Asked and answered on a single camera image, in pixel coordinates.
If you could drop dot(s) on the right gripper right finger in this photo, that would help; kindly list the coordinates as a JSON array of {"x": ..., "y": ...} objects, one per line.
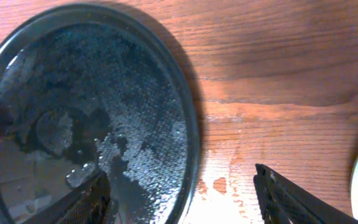
[{"x": 282, "y": 201}]

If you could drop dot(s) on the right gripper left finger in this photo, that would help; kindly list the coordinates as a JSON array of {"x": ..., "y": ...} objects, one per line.
[{"x": 87, "y": 203}]

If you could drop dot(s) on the round black tray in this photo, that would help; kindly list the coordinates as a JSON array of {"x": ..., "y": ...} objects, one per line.
[{"x": 85, "y": 88}]

